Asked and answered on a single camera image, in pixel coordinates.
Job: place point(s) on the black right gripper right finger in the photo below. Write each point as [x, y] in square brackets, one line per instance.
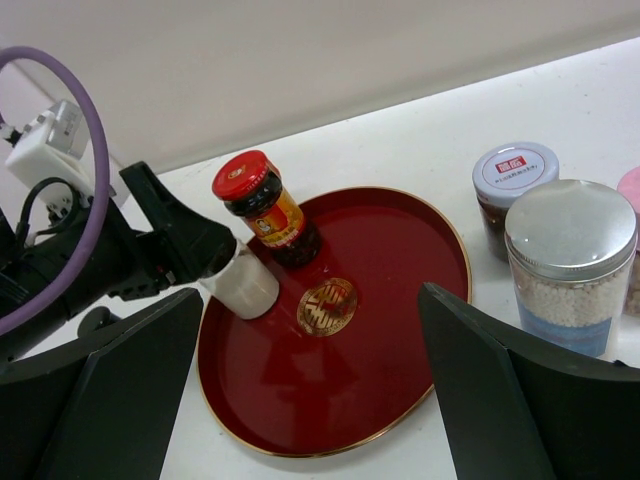
[515, 406]

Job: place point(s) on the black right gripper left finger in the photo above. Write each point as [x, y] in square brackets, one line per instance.
[102, 406]

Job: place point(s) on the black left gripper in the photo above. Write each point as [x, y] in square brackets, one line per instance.
[183, 246]

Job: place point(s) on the black-cap white powder bottle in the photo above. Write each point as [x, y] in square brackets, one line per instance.
[244, 285]

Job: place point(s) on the red-lid chili sauce jar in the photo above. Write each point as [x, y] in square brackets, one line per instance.
[250, 186]

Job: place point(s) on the round red lacquer tray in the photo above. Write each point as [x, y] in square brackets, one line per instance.
[339, 360]

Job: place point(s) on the white-lid dark sauce jar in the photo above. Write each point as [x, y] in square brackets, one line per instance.
[504, 174]

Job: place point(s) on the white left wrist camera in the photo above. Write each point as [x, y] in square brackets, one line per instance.
[53, 145]

